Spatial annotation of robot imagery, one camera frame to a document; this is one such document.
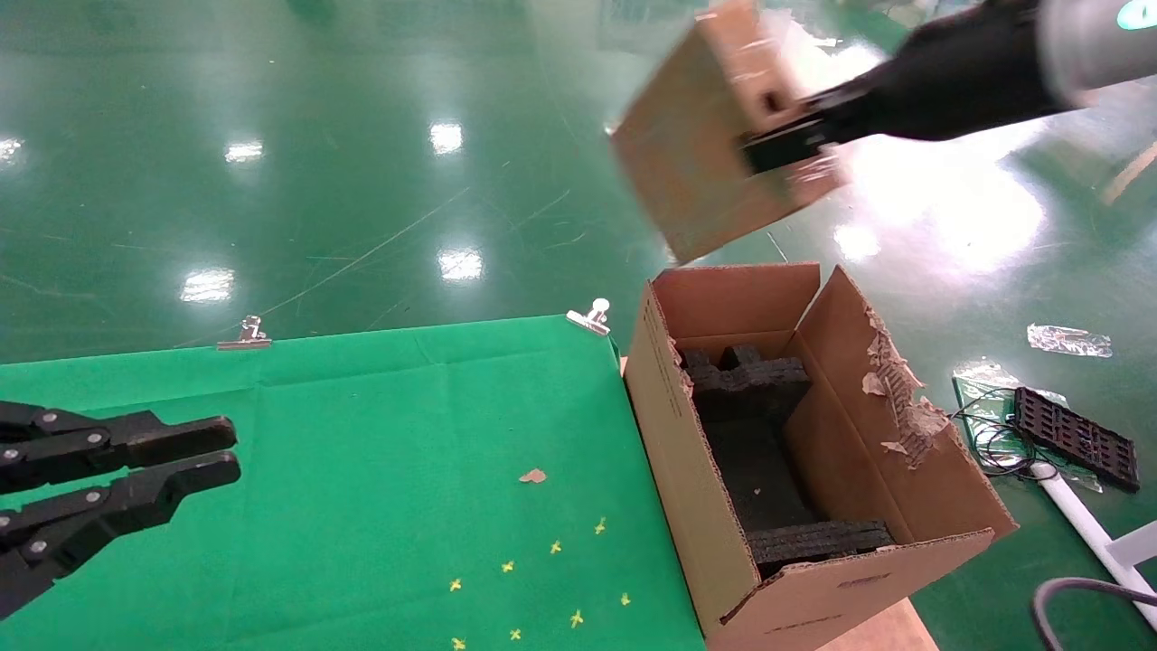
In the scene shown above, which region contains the large open cardboard carton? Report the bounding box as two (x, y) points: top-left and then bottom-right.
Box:
(624, 262), (1021, 651)

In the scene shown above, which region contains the silver metal binder clip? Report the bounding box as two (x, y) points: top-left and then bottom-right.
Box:
(217, 316), (272, 351)
(566, 298), (612, 337)

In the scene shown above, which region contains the flat black foam pad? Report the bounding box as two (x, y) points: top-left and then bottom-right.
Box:
(701, 416), (819, 534)

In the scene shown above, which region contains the clear plastic bag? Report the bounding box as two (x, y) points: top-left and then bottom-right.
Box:
(954, 362), (1104, 494)

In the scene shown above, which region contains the small cardboard box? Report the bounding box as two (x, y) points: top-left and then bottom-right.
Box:
(607, 0), (852, 265)

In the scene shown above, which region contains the grey hose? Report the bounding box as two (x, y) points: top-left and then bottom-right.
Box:
(1032, 577), (1157, 651)

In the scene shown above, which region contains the black perforated plastic tray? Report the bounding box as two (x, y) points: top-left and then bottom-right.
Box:
(1012, 387), (1140, 494)

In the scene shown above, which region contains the notched black foam block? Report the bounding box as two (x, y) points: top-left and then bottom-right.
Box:
(678, 344), (813, 424)

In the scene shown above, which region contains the ribbed black foam strip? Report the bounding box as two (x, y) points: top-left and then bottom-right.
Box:
(746, 520), (896, 580)

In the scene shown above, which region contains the thin black wire bundle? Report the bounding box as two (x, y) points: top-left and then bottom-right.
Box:
(949, 389), (1049, 478)

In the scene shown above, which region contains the crumpled clear plastic wrap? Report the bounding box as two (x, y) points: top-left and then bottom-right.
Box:
(1027, 324), (1113, 358)

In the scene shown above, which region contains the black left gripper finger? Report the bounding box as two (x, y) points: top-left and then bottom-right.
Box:
(0, 452), (242, 620)
(0, 402), (239, 495)

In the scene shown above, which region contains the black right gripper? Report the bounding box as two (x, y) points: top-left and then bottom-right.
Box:
(741, 0), (1072, 175)

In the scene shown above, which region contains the green table cloth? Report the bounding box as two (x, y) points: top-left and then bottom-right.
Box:
(0, 314), (706, 651)

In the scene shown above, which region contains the white stand leg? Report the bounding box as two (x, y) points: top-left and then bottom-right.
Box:
(1030, 461), (1157, 634)

